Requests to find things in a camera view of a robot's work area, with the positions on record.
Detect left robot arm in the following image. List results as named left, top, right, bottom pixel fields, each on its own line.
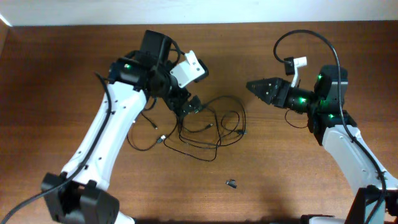
left=41, top=30, right=209, bottom=224

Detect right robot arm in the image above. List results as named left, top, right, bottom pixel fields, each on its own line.
left=246, top=65, right=397, bottom=223

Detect black usb cables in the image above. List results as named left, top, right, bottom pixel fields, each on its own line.
left=126, top=95, right=248, bottom=162

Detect small black adapter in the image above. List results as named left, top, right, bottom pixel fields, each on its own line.
left=226, top=179, right=237, bottom=189

